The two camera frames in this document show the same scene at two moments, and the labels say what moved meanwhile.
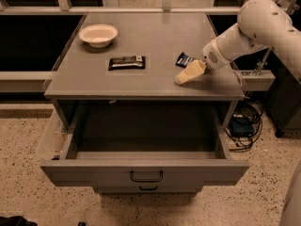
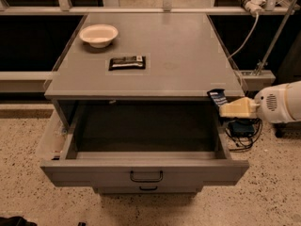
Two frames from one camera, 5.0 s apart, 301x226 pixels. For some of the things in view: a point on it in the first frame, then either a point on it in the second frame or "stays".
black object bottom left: x=16 y=220 stays
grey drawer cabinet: x=136 y=107 stays
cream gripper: x=211 y=56 -> x=269 y=105
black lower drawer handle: x=149 y=189 stays
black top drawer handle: x=146 y=180 stays
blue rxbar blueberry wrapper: x=183 y=60 -> x=218 y=95
